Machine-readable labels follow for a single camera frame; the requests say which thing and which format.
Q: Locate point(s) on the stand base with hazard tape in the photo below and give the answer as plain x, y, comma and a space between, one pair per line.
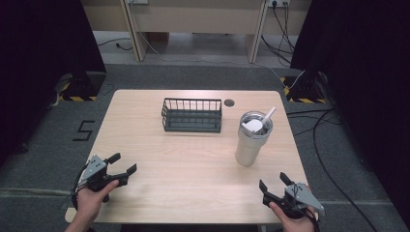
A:
82, 88
306, 90

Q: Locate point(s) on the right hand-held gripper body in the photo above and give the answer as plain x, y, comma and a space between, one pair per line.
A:
298, 199

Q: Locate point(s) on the person's left hand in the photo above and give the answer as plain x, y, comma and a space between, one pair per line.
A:
91, 203

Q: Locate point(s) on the white straw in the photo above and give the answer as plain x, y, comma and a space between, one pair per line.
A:
269, 114

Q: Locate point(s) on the white power strip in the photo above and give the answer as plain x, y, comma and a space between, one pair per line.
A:
279, 2

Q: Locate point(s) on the white tumbler cup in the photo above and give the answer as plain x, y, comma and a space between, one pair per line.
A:
249, 148

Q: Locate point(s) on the black curtain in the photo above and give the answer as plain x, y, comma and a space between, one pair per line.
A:
364, 64
38, 64

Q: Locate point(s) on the round table grommet hole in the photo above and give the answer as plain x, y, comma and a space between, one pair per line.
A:
229, 102

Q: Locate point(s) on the white wall socket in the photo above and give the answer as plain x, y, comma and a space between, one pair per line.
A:
137, 1

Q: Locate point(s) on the person's right hand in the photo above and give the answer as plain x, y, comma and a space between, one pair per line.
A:
291, 224

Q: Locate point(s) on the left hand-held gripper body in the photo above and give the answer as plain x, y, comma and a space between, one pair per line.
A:
96, 175

